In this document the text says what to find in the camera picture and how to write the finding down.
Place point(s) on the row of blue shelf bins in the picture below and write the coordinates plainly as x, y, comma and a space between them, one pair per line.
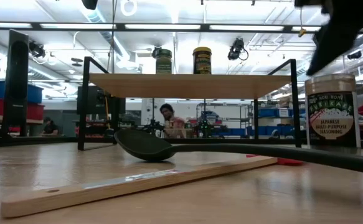
268, 112

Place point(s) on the dark plastic serving spoon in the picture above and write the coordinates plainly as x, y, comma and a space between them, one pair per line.
144, 146

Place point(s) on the black overhead frame beam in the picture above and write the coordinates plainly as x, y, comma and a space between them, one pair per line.
36, 26

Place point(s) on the large red storage bin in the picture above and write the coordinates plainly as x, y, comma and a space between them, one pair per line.
36, 112

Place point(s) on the black table edge rail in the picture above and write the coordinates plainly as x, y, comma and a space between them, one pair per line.
28, 140

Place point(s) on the furikake seasoning jar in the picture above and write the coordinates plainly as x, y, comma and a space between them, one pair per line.
332, 115

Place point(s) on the long wooden board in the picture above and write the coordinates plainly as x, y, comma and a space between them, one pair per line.
75, 196

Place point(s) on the row of blue floor bins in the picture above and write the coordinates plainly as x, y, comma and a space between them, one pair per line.
231, 131

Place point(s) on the green-lidded oregano jar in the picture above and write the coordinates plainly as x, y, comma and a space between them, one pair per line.
163, 63

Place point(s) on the black upright post with slot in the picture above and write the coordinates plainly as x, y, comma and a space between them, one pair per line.
17, 77

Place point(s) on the flat red plastic object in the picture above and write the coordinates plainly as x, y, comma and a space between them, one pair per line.
290, 161

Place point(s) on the large blue storage bin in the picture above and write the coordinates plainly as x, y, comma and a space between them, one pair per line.
35, 93

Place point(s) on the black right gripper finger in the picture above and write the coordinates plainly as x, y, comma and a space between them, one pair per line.
329, 49

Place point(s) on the black background robot arm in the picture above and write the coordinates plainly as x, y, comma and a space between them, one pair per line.
203, 127
153, 127

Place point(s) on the wooden shelf with black frame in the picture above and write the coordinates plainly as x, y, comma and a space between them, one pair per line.
187, 85

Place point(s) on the yellow-lidded spice jar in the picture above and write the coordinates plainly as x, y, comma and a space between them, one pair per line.
202, 62

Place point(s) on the black monitor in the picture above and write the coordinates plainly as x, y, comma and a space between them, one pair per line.
98, 104

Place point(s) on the person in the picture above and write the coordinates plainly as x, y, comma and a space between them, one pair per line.
168, 112
50, 127

